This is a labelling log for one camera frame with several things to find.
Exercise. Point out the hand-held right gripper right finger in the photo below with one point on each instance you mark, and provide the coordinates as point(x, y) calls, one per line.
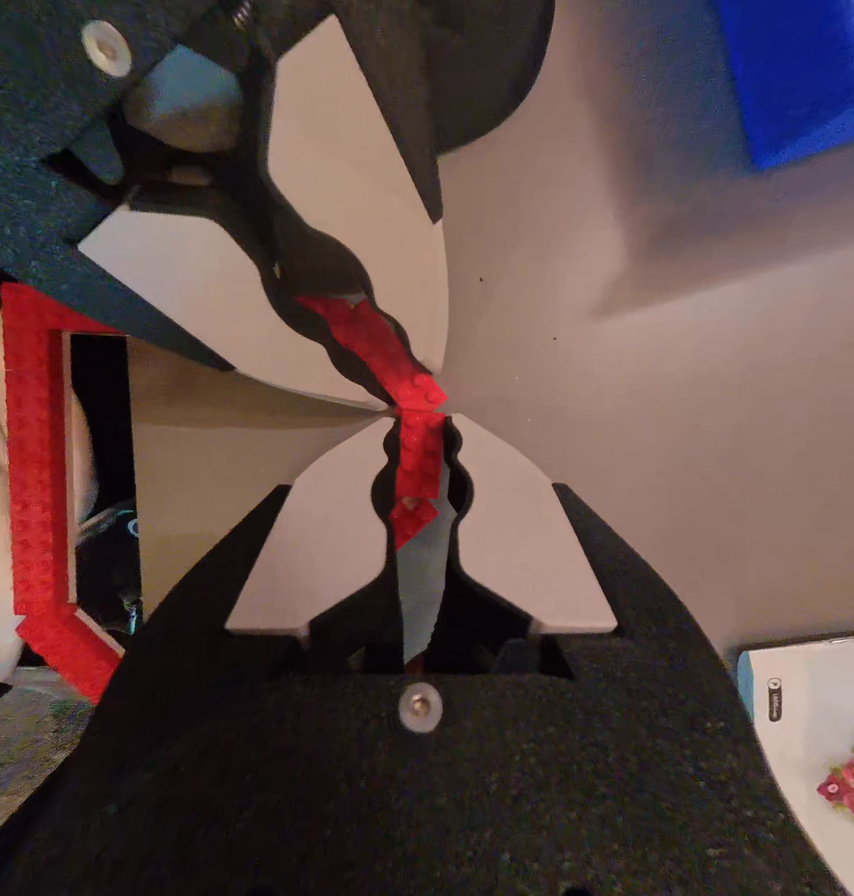
point(532, 553)

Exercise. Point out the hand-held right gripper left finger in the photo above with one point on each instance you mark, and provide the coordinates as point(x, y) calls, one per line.
point(315, 546)

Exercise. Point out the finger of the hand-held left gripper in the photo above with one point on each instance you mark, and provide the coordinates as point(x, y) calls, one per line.
point(357, 154)
point(182, 280)

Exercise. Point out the red brick plate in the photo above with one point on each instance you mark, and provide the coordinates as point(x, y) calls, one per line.
point(378, 350)
point(418, 462)

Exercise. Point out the grey desk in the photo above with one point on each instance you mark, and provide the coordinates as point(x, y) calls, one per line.
point(609, 420)

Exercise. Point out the dark object with teal print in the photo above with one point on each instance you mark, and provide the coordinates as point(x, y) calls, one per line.
point(112, 567)

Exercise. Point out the white flower print box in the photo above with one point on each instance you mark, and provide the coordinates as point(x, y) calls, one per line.
point(812, 714)

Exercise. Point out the large blue plastic bin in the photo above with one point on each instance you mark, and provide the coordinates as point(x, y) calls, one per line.
point(805, 70)

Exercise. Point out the red brick frame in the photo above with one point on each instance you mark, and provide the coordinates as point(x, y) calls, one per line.
point(35, 455)

